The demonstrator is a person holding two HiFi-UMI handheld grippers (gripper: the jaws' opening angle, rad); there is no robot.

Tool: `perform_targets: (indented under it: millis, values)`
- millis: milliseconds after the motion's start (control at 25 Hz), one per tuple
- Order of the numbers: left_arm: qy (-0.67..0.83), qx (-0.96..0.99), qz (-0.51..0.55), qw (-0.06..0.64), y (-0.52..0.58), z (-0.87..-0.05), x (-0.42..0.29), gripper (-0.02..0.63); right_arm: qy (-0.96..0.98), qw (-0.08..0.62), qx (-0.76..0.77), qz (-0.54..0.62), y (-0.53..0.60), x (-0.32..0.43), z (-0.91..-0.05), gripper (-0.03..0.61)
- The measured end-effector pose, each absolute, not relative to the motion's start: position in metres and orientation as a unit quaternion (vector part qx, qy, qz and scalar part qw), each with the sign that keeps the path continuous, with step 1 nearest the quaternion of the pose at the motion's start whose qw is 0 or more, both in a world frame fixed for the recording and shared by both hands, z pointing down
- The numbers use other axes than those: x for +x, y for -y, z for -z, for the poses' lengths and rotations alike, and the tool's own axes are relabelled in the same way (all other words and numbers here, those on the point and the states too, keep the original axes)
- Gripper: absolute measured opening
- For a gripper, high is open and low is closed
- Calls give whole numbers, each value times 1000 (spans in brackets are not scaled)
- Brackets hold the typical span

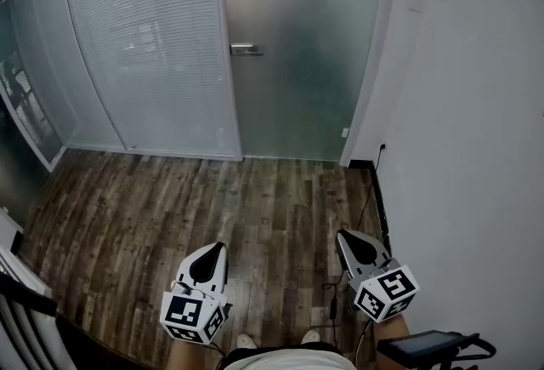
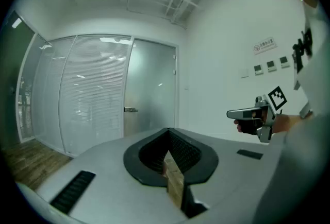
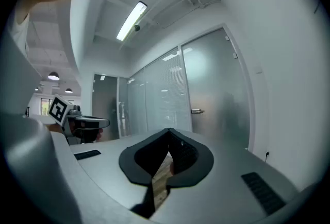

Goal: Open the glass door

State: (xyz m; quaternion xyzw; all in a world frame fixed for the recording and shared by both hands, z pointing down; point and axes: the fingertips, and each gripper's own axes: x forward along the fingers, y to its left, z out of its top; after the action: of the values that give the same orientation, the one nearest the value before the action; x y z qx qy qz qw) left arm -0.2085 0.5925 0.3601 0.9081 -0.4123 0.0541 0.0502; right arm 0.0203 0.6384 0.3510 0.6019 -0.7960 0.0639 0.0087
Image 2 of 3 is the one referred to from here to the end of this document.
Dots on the person's right hand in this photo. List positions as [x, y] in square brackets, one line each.
[238, 123]

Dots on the glass partition with blinds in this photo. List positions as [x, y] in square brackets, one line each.
[51, 89]
[95, 89]

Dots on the white wall sign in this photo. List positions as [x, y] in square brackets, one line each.
[265, 45]

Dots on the grey framed glass panel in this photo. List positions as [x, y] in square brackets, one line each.
[27, 104]

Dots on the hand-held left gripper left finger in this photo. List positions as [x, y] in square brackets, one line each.
[108, 181]

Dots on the black chest harness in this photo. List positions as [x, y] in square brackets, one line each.
[303, 48]

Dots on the frosted glass door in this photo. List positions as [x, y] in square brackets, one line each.
[152, 84]

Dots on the person's white shirt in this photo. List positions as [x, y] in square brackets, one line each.
[319, 71]

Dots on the dark tinted glass panel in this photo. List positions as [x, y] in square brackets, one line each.
[13, 63]

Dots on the white wall thermostat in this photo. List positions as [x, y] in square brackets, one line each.
[271, 66]
[284, 62]
[258, 69]

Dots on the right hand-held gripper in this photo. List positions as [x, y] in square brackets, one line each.
[268, 120]

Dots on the person's right forearm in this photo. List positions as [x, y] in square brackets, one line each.
[286, 123]

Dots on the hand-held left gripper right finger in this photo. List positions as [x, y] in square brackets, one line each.
[232, 179]

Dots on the white wall switch plate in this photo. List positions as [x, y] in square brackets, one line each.
[244, 73]

